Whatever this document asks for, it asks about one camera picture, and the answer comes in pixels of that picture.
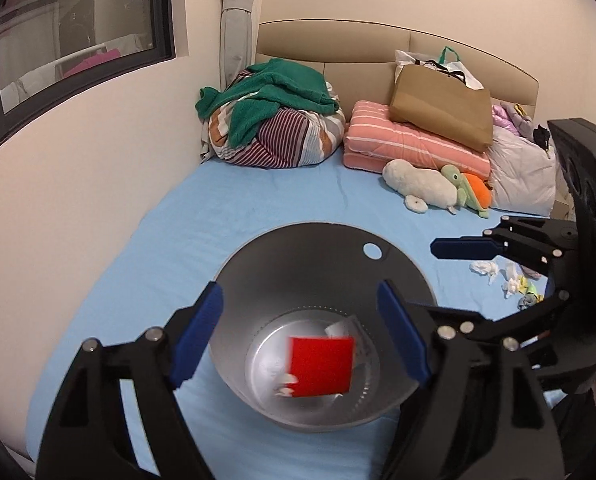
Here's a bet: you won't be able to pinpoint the white bagged pillow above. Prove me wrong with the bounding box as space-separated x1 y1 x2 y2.
488 125 559 218

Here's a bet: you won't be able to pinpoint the beige padded headboard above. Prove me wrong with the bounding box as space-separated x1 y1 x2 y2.
254 20 540 117

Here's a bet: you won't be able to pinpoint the white plush toy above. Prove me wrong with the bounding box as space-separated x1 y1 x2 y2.
382 159 461 215

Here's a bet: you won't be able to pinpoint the white plastic bag green handle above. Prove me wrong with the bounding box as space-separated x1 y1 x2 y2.
394 46 485 92

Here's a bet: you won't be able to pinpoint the dark clothing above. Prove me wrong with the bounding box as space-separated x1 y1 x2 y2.
550 390 596 480

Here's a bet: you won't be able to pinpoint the dark framed window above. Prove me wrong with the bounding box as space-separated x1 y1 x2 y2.
0 0 176 167

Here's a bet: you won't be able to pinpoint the grey round trash bin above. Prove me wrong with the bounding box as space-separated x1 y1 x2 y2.
209 221 439 433

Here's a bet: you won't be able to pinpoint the grey and yellow wrapper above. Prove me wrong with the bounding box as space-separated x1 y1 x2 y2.
518 280 544 311

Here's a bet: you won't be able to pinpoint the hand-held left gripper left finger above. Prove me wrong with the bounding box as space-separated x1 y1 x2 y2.
35 281 225 480

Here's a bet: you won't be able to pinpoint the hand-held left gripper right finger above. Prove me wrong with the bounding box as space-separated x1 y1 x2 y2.
376 280 564 480

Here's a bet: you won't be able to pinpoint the purple clothes pile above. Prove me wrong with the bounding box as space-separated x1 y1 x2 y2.
492 102 536 137

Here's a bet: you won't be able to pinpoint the striped quilt bundle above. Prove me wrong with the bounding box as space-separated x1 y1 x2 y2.
199 72 346 167

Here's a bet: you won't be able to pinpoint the pink striped folded quilt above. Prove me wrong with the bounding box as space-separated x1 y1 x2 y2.
343 100 493 179

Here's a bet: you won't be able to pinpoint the red paper card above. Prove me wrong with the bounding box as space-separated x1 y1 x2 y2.
289 336 355 399

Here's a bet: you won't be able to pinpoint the grey curtain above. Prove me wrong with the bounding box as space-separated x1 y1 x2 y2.
218 0 264 97

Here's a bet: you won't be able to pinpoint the white wrapper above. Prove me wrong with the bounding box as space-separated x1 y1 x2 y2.
324 317 373 362

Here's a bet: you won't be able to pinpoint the green fleece blanket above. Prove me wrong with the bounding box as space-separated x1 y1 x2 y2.
194 58 340 146

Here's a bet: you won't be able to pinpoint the brown paper bag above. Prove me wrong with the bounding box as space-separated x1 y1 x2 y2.
389 64 494 153

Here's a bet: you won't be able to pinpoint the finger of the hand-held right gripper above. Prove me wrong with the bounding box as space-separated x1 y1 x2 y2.
478 290 574 356
429 215 581 281

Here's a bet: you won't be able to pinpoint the green turtle plush orange shell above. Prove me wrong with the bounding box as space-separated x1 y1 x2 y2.
440 165 494 219

